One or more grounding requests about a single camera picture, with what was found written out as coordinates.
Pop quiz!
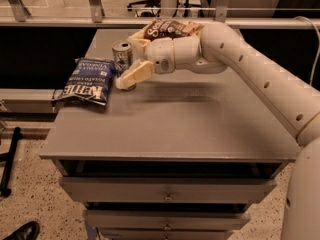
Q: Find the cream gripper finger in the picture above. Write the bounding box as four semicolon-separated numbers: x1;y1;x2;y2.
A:
115;59;155;90
128;36;150;58

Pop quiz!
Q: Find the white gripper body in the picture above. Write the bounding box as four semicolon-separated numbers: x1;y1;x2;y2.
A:
145;38;175;74

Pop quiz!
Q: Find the silver redbull can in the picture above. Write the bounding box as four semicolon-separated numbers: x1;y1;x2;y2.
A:
112;40;135;90

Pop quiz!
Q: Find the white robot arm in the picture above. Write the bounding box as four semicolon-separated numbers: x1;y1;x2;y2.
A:
116;22;320;240

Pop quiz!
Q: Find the brown chip bag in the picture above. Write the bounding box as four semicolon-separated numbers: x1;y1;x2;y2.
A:
142;19;203;41

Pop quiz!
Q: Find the blue kettle chip bag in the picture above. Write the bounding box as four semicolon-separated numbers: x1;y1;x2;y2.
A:
53;58;117;106

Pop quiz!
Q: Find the grey drawer cabinet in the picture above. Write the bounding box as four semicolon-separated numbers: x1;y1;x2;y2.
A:
39;28;301;240

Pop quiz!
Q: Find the top grey drawer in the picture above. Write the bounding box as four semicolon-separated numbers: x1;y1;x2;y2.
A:
61;177;276;204

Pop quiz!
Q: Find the grey drawer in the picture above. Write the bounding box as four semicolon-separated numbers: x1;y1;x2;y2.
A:
100;229;232;240
61;177;276;204
84;210;251;231

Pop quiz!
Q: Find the middle grey drawer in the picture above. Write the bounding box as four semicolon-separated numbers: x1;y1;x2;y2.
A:
84;210;251;231

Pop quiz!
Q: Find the bottom grey drawer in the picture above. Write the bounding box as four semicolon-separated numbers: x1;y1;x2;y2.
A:
100;229;232;240

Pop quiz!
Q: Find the black metal stand leg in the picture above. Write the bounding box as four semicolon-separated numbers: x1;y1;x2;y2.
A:
0;127;23;197

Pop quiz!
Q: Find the black shoe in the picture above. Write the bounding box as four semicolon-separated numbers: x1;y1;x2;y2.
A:
2;221;40;240

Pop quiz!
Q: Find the metal railing frame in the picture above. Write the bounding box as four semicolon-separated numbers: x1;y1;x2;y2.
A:
0;0;320;29

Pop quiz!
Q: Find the white cable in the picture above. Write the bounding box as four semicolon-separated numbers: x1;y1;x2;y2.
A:
293;15;320;87

